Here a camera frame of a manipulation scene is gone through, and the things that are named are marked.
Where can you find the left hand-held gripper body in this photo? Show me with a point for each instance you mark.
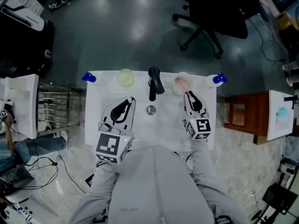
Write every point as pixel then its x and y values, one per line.
pixel 109 146

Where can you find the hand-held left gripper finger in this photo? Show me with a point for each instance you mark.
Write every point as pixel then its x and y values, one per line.
pixel 130 118
pixel 107 118

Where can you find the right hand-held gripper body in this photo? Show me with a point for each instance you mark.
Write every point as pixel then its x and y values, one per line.
pixel 201 129

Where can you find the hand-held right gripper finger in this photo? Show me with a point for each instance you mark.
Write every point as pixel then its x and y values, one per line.
pixel 204 108
pixel 187 108

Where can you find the pale pink cup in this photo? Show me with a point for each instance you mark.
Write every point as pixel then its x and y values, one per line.
pixel 182 81

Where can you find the pale yellow cup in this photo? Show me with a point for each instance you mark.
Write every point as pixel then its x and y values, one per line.
pixel 125 77

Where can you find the person's left forearm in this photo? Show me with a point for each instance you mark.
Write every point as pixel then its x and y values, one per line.
pixel 105 176

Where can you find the person's right forearm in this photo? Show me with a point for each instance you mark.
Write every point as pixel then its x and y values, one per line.
pixel 203 157

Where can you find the metal sink drain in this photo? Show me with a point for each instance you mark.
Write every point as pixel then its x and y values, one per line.
pixel 151 110

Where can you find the white washbasin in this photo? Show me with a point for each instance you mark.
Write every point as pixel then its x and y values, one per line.
pixel 275 129
pixel 28 111
pixel 163 125

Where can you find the right blue knob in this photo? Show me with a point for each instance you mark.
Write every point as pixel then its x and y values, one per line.
pixel 219 78

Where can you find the blue knob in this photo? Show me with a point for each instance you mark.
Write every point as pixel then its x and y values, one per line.
pixel 88 77
pixel 219 78

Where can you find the black faucet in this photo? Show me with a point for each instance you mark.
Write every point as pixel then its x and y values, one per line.
pixel 154 78
pixel 290 98

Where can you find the left blue knob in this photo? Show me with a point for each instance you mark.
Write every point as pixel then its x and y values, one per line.
pixel 88 77

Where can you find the wooden cabinet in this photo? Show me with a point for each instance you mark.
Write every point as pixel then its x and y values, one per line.
pixel 250 115

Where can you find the metal rack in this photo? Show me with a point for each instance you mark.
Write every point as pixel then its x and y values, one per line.
pixel 53 106

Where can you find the person's grey clothed torso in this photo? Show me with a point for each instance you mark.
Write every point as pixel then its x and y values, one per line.
pixel 154 183

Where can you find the teal object in basin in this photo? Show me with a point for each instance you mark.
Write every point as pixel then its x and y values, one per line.
pixel 282 114

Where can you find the black office chair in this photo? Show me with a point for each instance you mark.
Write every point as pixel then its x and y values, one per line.
pixel 215 10

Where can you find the black equipment stand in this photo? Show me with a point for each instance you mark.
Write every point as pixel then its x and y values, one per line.
pixel 275 197

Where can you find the black cabinet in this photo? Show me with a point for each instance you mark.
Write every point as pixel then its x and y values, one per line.
pixel 23 50

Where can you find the white power strip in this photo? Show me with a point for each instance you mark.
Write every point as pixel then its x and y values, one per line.
pixel 24 213

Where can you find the cardboard box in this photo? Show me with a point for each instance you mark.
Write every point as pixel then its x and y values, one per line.
pixel 286 20

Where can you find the white machine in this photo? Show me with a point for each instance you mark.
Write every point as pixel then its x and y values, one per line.
pixel 28 17

